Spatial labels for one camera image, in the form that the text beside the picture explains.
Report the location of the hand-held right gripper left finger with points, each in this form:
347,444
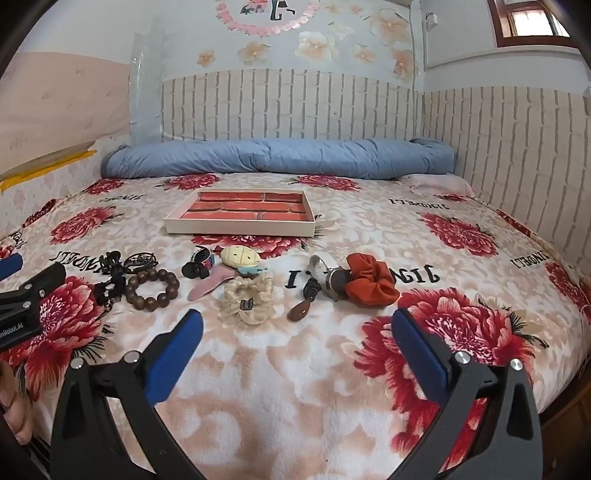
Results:
173,355

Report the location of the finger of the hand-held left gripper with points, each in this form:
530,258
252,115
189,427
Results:
44,279
10,266

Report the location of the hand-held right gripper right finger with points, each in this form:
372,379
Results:
422,357

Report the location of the pink hair clip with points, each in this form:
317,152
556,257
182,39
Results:
207,286

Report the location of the beige scrunchie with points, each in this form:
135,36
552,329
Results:
240,307

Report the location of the black claw clip colourful trim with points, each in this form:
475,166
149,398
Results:
196,267

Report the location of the orange scrunchie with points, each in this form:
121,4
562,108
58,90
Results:
369,281

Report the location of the yellow plush hair clip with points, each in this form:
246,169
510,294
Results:
240,258

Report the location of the brown teardrop hair clip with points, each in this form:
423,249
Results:
300,311

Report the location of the brick-pattern shallow tray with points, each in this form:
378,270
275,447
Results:
244,212

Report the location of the person's left hand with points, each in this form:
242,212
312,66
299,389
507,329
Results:
16,406

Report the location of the small black hair claw clip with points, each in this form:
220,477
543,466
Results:
112,261

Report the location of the yellow tape strip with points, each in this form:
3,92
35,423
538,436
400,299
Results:
51,164

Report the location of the red floral blanket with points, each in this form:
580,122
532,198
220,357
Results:
295,369

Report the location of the light wooden board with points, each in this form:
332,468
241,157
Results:
60,106

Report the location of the translucent plastic panel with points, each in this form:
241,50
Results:
145,87

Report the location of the rolled blue quilt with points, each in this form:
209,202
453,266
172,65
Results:
277,159

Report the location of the wooden framed window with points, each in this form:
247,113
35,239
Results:
531,21

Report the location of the flower wall decals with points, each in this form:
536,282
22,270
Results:
318,46

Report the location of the pink round wall decal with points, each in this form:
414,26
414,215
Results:
258,25

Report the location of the white wall switch box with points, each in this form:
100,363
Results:
431,21

